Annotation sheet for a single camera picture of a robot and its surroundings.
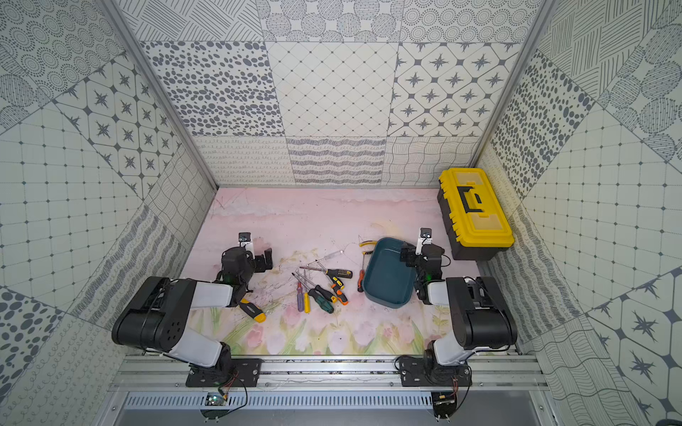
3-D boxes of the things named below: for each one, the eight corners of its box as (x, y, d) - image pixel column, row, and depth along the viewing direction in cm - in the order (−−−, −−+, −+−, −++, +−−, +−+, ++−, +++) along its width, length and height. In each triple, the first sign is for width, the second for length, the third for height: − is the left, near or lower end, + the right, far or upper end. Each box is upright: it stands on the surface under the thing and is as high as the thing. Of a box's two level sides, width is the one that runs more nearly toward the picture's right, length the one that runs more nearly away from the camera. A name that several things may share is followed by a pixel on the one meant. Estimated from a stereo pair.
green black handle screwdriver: (290, 278, 94) (289, 275, 92) (295, 273, 95) (294, 271, 94) (329, 315, 86) (329, 313, 84) (334, 309, 87) (334, 307, 85)
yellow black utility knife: (239, 307, 88) (237, 304, 86) (247, 299, 90) (244, 296, 88) (261, 325, 85) (259, 322, 83) (269, 316, 86) (267, 313, 85)
